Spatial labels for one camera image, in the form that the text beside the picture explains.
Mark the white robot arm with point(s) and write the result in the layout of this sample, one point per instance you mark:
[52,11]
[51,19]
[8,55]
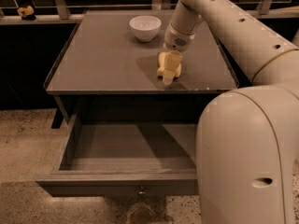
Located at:
[247,139]

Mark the small yellow black object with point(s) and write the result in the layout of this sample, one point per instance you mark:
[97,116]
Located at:
[26,13]

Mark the open grey top drawer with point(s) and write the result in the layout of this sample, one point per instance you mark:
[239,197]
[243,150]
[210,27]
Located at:
[101,158]

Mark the metal railing frame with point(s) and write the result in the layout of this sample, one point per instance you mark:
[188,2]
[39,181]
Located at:
[62,6]

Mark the yellow sponge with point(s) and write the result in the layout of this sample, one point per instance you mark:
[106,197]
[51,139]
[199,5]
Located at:
[161,62]

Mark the white ceramic bowl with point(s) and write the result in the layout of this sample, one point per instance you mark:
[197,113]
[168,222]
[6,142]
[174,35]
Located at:
[145,28]

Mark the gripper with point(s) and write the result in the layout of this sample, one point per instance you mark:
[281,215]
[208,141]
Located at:
[176,42]

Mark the grey wooden cabinet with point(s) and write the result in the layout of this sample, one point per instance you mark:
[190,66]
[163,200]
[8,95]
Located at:
[104,57]

